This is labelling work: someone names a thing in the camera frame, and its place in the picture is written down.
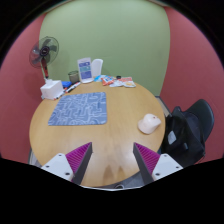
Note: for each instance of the pale pink computer mouse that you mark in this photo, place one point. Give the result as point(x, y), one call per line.
point(149, 123)

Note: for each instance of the acrylic sign stand blue card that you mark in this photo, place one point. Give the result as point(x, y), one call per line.
point(85, 70)

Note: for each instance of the light blue snack packet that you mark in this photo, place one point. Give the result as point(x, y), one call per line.
point(98, 78)

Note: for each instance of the orange-red snack packet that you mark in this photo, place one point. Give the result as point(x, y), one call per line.
point(107, 81)

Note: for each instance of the small black clip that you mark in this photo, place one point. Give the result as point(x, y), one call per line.
point(118, 77)

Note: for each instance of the blue whiteboard eraser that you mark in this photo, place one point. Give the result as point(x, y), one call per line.
point(66, 84)

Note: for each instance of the white marker red cap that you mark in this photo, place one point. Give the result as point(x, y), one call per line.
point(72, 87)

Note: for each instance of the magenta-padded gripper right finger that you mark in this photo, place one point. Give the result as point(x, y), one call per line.
point(161, 165)

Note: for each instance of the white tissue box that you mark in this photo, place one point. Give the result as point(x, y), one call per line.
point(51, 90)

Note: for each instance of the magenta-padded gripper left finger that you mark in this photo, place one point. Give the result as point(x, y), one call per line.
point(63, 165)

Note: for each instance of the black standing fan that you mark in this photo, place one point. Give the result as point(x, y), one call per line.
point(44, 51)

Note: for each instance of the white marker black cap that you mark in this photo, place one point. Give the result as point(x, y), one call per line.
point(60, 95)

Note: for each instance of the blue patterned mouse pad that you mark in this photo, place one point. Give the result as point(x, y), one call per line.
point(80, 108)

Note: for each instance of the orange and white snack packet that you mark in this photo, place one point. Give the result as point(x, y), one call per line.
point(128, 82)

